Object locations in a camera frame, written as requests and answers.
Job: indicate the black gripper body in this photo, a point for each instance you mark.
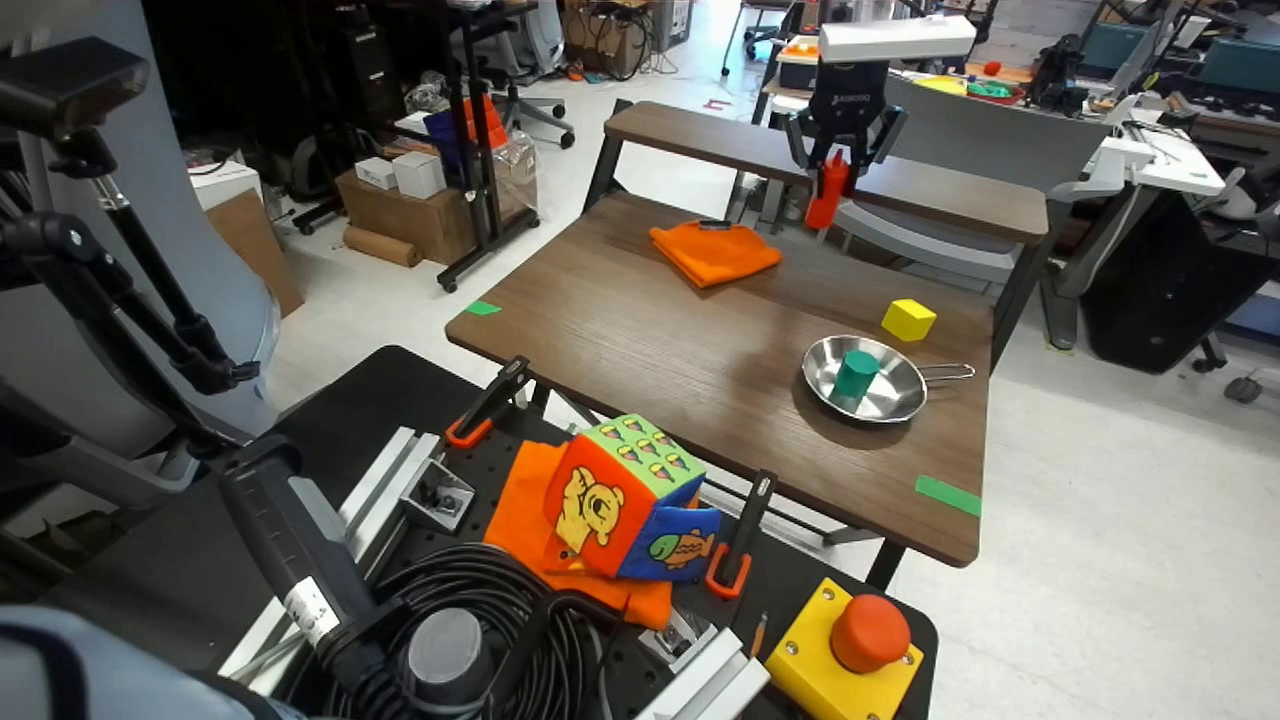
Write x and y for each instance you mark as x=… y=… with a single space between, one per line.
x=851 y=101

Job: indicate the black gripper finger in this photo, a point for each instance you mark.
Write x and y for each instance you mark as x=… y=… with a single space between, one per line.
x=883 y=138
x=811 y=142

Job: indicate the orange sauce bottle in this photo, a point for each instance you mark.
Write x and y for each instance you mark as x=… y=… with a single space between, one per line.
x=824 y=199

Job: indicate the grey chair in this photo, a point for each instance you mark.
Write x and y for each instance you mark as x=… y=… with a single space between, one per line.
x=987 y=144

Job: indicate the folded orange cloth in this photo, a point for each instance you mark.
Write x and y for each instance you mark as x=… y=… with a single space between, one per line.
x=713 y=250

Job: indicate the yellow block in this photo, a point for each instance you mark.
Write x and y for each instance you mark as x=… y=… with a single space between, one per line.
x=909 y=318

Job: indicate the brown wooden table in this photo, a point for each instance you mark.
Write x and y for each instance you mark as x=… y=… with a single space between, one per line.
x=1012 y=286

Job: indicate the green cup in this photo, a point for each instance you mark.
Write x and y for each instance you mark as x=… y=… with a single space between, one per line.
x=857 y=378

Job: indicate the silver metal pan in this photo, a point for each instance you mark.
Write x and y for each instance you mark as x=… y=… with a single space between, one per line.
x=900 y=384

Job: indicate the black office chair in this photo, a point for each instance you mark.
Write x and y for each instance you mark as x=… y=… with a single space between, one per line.
x=1174 y=281

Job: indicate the black floor stand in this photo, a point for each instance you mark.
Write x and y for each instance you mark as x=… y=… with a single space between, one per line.
x=477 y=162

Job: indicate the green tape strip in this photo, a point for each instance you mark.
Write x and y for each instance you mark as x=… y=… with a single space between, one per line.
x=948 y=495
x=480 y=310

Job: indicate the large open cardboard box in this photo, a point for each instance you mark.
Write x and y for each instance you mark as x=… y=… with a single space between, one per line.
x=424 y=202

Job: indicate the colourful plush cube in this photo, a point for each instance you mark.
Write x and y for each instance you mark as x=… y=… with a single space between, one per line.
x=627 y=500

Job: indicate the yellow box red stop button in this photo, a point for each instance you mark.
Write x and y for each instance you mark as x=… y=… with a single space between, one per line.
x=841 y=654

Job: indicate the black cart platform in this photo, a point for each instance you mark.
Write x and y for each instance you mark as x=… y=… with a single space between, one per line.
x=200 y=572

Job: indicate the aluminium extrusion rail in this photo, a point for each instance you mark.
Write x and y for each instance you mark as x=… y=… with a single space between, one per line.
x=382 y=486

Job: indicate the black camera tripod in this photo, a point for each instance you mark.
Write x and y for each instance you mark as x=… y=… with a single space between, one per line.
x=121 y=267

